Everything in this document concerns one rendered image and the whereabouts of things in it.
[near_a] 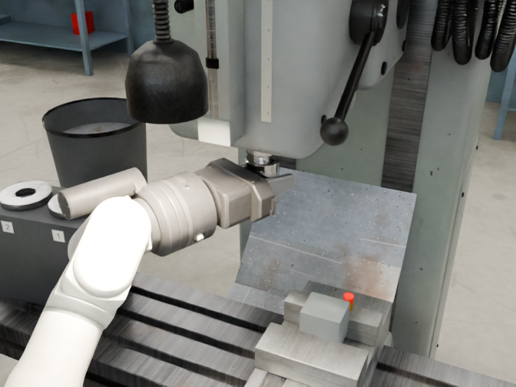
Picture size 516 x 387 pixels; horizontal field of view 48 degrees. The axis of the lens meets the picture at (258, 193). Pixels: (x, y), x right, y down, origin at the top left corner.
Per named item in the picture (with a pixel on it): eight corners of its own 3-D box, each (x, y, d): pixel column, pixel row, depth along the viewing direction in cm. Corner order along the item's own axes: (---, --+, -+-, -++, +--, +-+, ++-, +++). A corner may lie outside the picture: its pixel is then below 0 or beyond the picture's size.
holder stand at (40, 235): (103, 319, 103) (87, 223, 93) (-2, 296, 109) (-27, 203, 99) (134, 279, 113) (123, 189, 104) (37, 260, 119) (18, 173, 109)
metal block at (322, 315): (337, 355, 84) (339, 323, 81) (298, 343, 86) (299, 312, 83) (347, 332, 88) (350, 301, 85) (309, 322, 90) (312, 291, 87)
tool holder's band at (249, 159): (253, 174, 75) (253, 167, 75) (239, 160, 79) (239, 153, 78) (286, 167, 77) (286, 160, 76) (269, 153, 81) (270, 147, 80)
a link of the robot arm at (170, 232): (199, 238, 66) (109, 276, 60) (166, 259, 75) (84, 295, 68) (158, 150, 67) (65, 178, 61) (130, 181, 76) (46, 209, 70)
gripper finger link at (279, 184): (289, 190, 80) (255, 203, 76) (290, 168, 78) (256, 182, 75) (298, 193, 79) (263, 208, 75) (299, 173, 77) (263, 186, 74)
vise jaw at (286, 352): (355, 401, 78) (358, 380, 76) (254, 368, 83) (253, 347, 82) (366, 371, 83) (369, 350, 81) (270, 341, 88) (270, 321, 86)
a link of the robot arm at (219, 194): (276, 171, 71) (196, 202, 64) (275, 238, 75) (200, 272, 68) (215, 140, 79) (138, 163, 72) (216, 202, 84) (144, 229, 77)
